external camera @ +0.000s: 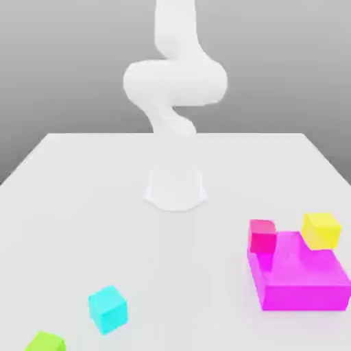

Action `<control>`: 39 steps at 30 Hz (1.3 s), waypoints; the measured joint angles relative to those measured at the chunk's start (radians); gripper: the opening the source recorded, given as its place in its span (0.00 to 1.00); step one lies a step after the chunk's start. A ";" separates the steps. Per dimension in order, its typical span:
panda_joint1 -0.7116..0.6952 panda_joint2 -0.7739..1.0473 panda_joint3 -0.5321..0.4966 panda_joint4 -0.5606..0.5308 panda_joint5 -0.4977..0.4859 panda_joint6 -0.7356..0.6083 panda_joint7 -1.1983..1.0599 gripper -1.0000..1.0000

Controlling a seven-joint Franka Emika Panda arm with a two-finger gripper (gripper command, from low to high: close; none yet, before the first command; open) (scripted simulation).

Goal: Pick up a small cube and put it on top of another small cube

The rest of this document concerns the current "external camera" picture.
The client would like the small green cube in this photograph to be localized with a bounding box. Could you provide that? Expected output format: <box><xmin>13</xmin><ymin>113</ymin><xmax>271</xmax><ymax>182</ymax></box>
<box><xmin>24</xmin><ymin>330</ymin><xmax>67</xmax><ymax>351</ymax></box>

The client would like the small pink cube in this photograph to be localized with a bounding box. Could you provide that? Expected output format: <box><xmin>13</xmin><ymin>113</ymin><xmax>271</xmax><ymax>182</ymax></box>
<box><xmin>248</xmin><ymin>219</ymin><xmax>278</xmax><ymax>254</ymax></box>

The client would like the small yellow cube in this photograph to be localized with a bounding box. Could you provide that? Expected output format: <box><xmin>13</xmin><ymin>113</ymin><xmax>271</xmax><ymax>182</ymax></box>
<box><xmin>301</xmin><ymin>212</ymin><xmax>343</xmax><ymax>251</ymax></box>

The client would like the large magenta box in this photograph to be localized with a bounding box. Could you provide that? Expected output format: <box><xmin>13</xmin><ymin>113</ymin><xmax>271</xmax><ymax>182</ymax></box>
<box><xmin>246</xmin><ymin>230</ymin><xmax>351</xmax><ymax>312</ymax></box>

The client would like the small cyan cube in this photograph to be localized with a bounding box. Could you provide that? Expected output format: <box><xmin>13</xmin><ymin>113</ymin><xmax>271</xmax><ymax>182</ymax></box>
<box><xmin>87</xmin><ymin>285</ymin><xmax>129</xmax><ymax>336</ymax></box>

